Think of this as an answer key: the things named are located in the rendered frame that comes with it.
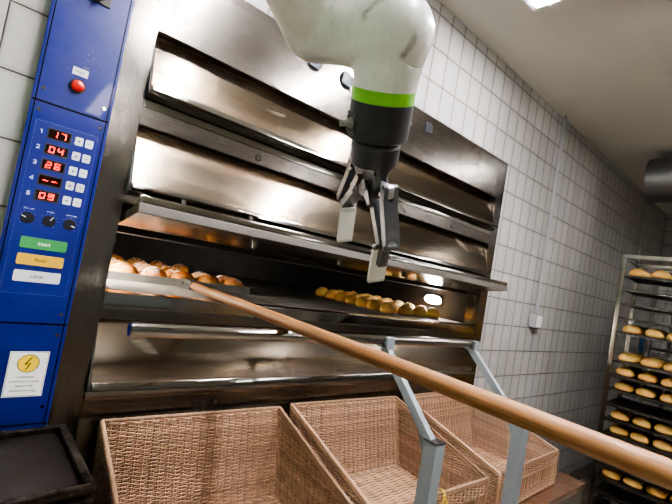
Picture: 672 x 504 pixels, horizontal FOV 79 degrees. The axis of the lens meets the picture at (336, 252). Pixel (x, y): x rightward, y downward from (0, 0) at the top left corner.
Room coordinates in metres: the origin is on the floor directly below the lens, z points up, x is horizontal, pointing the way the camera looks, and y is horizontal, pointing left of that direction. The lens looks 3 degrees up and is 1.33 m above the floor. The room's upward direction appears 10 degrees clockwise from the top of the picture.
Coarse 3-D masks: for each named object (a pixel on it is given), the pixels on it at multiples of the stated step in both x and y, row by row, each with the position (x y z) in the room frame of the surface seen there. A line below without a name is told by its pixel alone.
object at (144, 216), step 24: (120, 216) 1.09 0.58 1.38; (144, 216) 1.00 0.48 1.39; (168, 216) 1.01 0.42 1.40; (192, 216) 1.05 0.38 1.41; (216, 240) 1.25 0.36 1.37; (240, 240) 1.23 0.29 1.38; (264, 240) 1.20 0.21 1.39; (288, 240) 1.24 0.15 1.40; (336, 264) 1.58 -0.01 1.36; (360, 264) 1.54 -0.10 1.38; (408, 264) 1.60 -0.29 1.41; (456, 288) 2.13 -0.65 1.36; (480, 288) 2.07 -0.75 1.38; (504, 288) 2.09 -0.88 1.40
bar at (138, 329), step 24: (144, 336) 0.79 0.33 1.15; (168, 336) 0.82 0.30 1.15; (192, 336) 0.85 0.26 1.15; (216, 336) 0.88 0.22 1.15; (240, 336) 0.92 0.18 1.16; (264, 336) 0.96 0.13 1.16; (288, 336) 1.00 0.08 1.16; (360, 336) 1.16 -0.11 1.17; (384, 336) 1.22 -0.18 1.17; (408, 336) 1.30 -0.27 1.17; (480, 360) 1.51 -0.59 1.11; (408, 384) 1.17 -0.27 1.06; (408, 408) 1.14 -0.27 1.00; (528, 432) 1.38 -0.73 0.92; (432, 456) 1.05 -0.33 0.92; (432, 480) 1.05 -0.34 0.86; (504, 480) 1.38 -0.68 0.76
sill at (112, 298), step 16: (112, 304) 1.09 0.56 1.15; (128, 304) 1.12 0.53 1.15; (144, 304) 1.14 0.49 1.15; (160, 304) 1.17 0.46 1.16; (176, 304) 1.20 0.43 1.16; (192, 304) 1.23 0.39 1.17; (208, 304) 1.26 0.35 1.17; (224, 304) 1.29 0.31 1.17; (256, 304) 1.40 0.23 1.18; (304, 320) 1.49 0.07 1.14; (320, 320) 1.54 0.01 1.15; (336, 320) 1.59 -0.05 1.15; (352, 320) 1.64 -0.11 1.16; (368, 320) 1.70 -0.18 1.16; (384, 320) 1.76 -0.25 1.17; (400, 320) 1.83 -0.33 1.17; (416, 320) 1.90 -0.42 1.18
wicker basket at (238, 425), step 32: (160, 416) 1.18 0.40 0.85; (192, 416) 1.23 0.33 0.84; (224, 416) 1.29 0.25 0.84; (256, 416) 1.36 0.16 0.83; (288, 416) 1.38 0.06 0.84; (96, 448) 1.07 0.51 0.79; (128, 448) 1.11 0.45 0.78; (160, 448) 1.16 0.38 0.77; (192, 448) 1.22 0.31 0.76; (224, 448) 1.28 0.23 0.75; (256, 448) 1.35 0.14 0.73; (288, 448) 1.34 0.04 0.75; (96, 480) 1.03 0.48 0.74; (128, 480) 1.11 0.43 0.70; (160, 480) 1.15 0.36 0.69; (192, 480) 1.21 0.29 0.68; (256, 480) 1.33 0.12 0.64; (288, 480) 1.33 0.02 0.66; (320, 480) 1.21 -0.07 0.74
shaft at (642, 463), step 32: (192, 288) 1.46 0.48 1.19; (288, 320) 0.99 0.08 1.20; (352, 352) 0.80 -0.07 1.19; (384, 352) 0.76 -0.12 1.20; (448, 384) 0.64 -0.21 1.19; (512, 416) 0.56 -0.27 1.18; (544, 416) 0.53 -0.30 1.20; (576, 448) 0.50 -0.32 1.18; (608, 448) 0.47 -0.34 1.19; (640, 448) 0.46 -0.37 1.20
